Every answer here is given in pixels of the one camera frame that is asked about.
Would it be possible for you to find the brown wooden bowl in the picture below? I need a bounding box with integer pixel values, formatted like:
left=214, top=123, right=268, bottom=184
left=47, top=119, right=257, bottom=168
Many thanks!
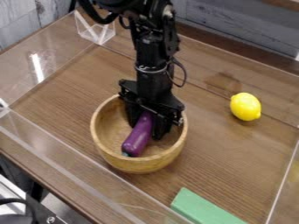
left=90, top=94, right=189, bottom=174

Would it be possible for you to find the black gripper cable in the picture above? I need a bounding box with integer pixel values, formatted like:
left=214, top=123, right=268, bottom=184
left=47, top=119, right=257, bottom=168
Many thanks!
left=165, top=57, right=189, bottom=88

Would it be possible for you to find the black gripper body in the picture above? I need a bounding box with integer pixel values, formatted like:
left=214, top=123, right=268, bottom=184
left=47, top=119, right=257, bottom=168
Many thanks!
left=119, top=67, right=185, bottom=126

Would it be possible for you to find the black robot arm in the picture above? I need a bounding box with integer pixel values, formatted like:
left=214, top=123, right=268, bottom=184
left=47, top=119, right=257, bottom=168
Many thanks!
left=78, top=0, right=185, bottom=139

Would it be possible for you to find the clear acrylic corner bracket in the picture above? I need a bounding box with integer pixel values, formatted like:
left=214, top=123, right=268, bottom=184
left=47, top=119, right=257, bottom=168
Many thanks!
left=74, top=10, right=117, bottom=46

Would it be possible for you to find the yellow toy lemon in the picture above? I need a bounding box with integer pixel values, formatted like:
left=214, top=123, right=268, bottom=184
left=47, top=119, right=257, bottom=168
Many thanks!
left=230, top=93, right=262, bottom=122

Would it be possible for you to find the clear acrylic enclosure wall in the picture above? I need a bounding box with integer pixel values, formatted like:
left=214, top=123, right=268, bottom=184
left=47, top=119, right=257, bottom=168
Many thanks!
left=0, top=10, right=299, bottom=224

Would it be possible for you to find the green block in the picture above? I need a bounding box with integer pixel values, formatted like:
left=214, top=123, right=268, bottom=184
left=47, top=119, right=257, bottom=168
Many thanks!
left=171, top=187, right=247, bottom=224

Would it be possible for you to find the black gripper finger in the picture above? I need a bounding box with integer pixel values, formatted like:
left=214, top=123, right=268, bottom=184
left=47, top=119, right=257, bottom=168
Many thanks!
left=125, top=99, right=142, bottom=127
left=153, top=113, right=181, bottom=140

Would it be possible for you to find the purple toy eggplant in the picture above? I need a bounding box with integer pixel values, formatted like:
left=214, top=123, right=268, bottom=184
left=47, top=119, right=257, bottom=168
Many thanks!
left=122, top=111, right=154, bottom=158

